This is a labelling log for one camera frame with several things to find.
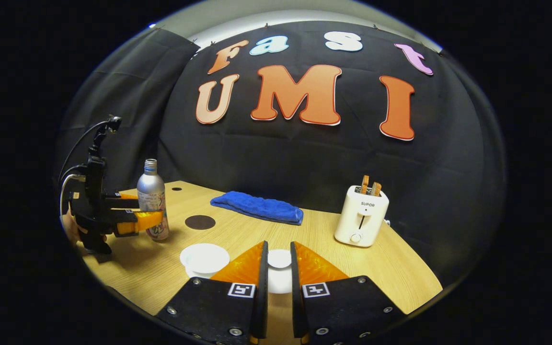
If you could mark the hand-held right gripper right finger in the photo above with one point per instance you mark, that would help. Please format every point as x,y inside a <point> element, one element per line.
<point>296,302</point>

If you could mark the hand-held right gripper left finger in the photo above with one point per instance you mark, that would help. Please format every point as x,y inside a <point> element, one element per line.
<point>262,297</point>

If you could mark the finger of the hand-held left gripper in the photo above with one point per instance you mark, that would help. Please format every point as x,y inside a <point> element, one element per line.
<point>122,201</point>
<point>142,221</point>

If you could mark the silver water bottle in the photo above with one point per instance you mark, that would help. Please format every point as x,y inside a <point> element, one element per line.
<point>150,187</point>

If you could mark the dark round coaster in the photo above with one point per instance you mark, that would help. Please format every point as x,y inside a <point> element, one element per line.
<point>200,222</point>

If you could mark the white teacup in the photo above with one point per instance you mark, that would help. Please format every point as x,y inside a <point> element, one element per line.
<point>204,256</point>

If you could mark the white saucer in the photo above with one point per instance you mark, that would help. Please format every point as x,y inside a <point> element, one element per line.
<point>197,274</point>

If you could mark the blue towel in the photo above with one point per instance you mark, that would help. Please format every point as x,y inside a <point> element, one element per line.
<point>257,207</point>

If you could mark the white toaster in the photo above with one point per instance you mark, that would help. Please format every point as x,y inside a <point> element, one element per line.
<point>360,220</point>

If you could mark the toast slice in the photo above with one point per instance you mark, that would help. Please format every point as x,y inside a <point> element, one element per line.
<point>365,184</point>
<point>376,189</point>

